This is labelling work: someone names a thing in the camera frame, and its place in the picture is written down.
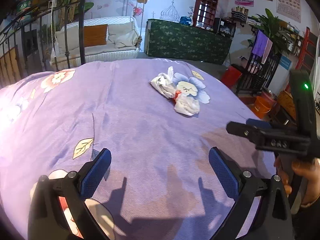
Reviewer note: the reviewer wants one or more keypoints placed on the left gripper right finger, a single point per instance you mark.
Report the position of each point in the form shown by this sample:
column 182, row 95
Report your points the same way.
column 227, row 172

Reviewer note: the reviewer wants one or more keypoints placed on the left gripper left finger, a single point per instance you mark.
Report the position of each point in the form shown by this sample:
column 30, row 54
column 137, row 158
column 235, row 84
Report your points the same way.
column 93, row 172

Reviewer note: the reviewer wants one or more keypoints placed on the white plastic bag trash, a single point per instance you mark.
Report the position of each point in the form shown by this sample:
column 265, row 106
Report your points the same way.
column 186, row 105

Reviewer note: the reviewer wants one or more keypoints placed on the white paper wad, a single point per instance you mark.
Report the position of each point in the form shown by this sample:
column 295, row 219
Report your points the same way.
column 163, row 83

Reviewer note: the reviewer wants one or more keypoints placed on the right hand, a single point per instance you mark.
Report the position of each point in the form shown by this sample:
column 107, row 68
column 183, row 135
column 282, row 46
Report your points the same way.
column 300, row 179

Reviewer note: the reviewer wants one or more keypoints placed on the orange plastic bucket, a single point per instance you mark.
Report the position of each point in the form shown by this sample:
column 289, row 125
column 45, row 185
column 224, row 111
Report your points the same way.
column 261, row 107

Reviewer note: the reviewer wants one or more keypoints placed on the black metal rack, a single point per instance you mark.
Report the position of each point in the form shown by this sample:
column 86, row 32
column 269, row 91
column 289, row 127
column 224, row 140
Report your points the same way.
column 255, row 75

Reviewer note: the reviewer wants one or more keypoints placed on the purple floral bed sheet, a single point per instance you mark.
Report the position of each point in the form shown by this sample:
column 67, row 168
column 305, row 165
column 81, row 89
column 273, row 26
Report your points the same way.
column 160, row 184

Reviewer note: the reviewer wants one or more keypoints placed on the red bag on floor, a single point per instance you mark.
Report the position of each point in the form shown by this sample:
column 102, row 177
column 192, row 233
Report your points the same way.
column 231, row 76

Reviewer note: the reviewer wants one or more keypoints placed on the purple towel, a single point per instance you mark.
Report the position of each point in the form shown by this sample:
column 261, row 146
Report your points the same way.
column 262, row 46

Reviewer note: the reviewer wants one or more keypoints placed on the green potted plant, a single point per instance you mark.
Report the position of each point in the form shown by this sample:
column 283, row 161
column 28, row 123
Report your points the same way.
column 270, row 25

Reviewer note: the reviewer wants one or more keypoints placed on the white wicker swing sofa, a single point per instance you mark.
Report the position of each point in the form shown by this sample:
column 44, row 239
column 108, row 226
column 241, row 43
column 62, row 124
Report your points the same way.
column 123, row 42

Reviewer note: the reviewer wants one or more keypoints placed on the orange cushion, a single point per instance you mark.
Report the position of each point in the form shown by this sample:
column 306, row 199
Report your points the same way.
column 95, row 35

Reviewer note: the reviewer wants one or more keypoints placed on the red telephone booth cabinet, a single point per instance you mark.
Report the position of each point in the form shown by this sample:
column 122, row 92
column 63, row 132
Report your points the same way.
column 204, row 13

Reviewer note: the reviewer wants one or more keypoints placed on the black metal bed frame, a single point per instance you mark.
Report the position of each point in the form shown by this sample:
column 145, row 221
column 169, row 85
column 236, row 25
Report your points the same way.
column 29, row 41

